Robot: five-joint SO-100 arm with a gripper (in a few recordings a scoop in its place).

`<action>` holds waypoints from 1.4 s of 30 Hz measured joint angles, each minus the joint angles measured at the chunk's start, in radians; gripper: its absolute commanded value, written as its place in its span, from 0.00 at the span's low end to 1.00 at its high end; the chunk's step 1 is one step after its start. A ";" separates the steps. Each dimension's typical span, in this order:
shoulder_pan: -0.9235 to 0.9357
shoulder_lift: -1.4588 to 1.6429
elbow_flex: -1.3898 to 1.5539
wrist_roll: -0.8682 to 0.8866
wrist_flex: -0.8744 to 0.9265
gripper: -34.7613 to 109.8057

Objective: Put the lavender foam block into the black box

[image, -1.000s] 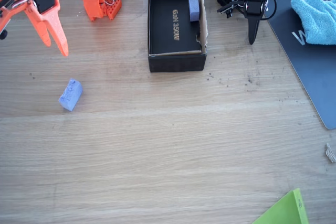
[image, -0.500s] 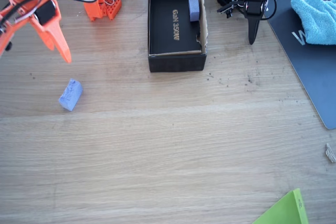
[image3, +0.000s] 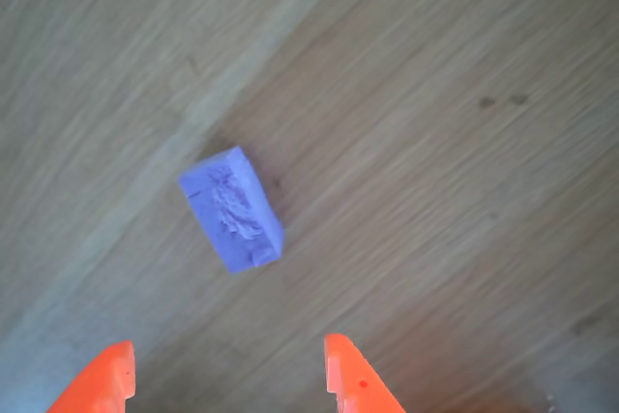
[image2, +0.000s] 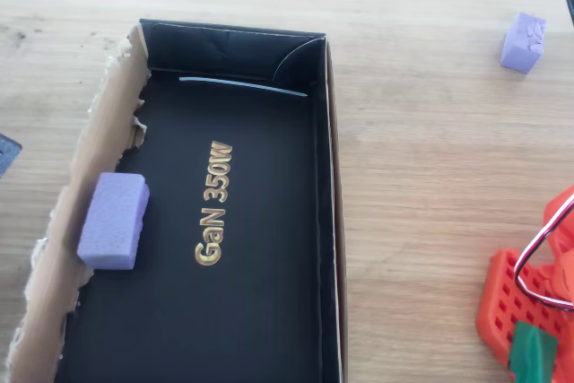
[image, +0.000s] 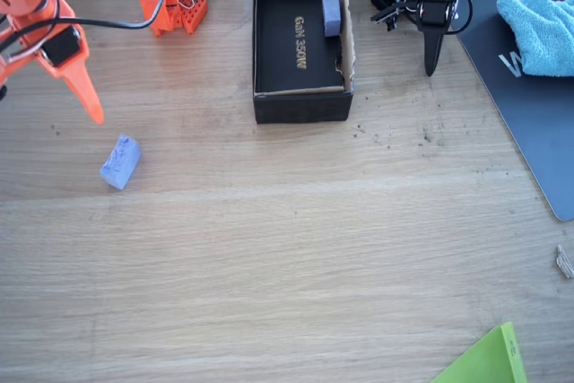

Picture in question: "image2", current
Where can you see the long purple foam block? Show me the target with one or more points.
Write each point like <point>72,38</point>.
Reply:
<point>112,221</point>

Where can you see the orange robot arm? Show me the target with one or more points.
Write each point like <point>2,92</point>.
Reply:
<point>553,208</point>

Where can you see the black idle robot arm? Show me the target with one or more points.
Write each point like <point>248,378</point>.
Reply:
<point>6,154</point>

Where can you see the black cardboard box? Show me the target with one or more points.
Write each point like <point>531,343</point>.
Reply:
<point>251,221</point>

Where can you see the small purple foam cube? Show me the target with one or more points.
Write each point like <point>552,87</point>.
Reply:
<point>518,49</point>

